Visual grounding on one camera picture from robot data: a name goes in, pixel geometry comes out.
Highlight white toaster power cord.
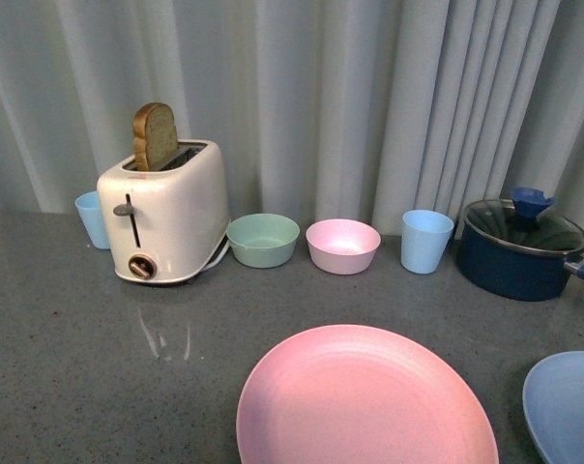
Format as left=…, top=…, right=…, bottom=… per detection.
left=202, top=236, right=232, bottom=272

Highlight light blue cup behind toaster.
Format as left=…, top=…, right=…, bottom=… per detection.
left=74, top=190, right=110, bottom=249

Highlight blue plate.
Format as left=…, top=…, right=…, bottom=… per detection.
left=522, top=351, right=584, bottom=463

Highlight light blue plastic cup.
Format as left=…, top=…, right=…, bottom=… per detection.
left=400, top=210, right=454, bottom=275

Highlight green plastic bowl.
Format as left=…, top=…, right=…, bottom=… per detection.
left=226, top=214, right=300, bottom=269

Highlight grey pleated curtain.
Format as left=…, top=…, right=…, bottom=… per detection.
left=0, top=1, right=584, bottom=234

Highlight cream two-slot toaster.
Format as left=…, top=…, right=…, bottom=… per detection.
left=97, top=140, right=230, bottom=285

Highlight brown bread slice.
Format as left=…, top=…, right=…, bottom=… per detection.
left=132, top=102, right=178, bottom=172

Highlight dark blue saucepan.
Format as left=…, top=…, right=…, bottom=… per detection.
left=456, top=220, right=584, bottom=302

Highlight pink plate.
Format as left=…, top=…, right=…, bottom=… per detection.
left=236, top=325, right=499, bottom=463

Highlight pink plastic bowl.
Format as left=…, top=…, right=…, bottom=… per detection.
left=306, top=218, right=381, bottom=276

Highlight glass lid with blue knob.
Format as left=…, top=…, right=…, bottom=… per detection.
left=463, top=188, right=584, bottom=256

